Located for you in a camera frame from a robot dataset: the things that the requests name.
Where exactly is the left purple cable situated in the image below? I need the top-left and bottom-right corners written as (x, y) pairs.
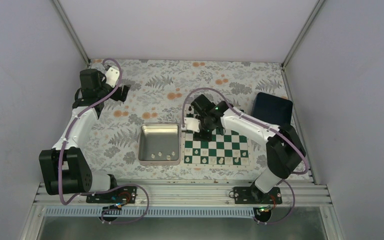
top-left (56, 58), bottom-right (150, 226)

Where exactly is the green white chessboard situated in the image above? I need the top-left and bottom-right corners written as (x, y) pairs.
top-left (182, 105), bottom-right (253, 168)

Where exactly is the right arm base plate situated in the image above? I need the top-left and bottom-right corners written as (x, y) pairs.
top-left (228, 186), bottom-right (283, 205)

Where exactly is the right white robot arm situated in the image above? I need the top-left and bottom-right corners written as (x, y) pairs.
top-left (181, 94), bottom-right (309, 204)

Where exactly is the aluminium frame rail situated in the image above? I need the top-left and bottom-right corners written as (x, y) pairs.
top-left (32, 184), bottom-right (333, 208)

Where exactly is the floral table mat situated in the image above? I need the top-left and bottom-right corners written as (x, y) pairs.
top-left (82, 59), bottom-right (288, 180)

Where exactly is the purple cable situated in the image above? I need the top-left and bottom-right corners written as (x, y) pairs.
top-left (181, 87), bottom-right (310, 225)
top-left (56, 58), bottom-right (150, 226)

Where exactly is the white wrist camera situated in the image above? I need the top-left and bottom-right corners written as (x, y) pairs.
top-left (181, 117), bottom-right (201, 133)
top-left (105, 66), bottom-right (121, 88)

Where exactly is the dark blue box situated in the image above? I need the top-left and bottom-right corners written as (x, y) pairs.
top-left (250, 92), bottom-right (293, 126)

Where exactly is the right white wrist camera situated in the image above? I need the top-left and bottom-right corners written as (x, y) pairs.
top-left (181, 117), bottom-right (201, 133)

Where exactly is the metal tray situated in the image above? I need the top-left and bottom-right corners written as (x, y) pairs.
top-left (138, 123), bottom-right (181, 166)

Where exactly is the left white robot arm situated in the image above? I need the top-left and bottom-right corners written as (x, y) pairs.
top-left (38, 66), bottom-right (130, 203)

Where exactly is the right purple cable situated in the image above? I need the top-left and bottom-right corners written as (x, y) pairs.
top-left (181, 87), bottom-right (310, 225)

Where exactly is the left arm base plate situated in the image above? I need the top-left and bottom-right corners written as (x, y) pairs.
top-left (86, 186), bottom-right (137, 205)

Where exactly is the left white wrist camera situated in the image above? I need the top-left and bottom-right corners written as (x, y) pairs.
top-left (105, 66), bottom-right (121, 88)

